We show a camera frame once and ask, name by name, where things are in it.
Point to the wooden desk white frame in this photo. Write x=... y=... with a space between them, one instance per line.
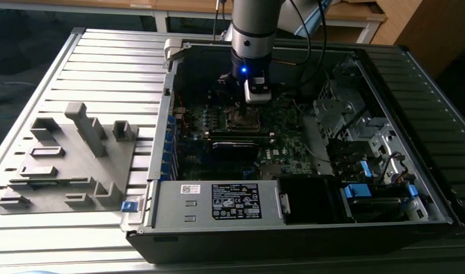
x=103 y=3

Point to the blue disk carrier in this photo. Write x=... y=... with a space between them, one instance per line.
x=357 y=190

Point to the grey parts rack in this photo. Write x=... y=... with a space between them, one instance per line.
x=76 y=171

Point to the silver chipset heatsink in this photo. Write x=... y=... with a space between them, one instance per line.
x=272 y=170

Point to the green motherboard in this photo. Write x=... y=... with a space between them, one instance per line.
x=293 y=144

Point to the blue plastic clip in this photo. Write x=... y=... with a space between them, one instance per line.
x=129 y=207

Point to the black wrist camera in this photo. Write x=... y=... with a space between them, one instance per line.
x=227 y=80

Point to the black PC case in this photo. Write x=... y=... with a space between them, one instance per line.
x=255 y=248

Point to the blue plastic latch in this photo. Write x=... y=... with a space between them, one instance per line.
x=364 y=169

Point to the silver power supply unit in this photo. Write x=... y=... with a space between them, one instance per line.
x=171 y=205

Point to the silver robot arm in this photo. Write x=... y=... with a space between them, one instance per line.
x=253 y=28

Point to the black graphics card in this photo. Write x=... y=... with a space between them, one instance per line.
x=233 y=157

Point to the black plastic bracket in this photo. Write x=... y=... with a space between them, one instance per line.
x=348 y=154

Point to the silver metal bracket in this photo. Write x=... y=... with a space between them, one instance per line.
x=331 y=109

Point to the black office chair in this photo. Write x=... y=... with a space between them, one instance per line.
x=7 y=54

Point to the wooden cabinet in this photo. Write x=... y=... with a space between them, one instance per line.
x=437 y=28

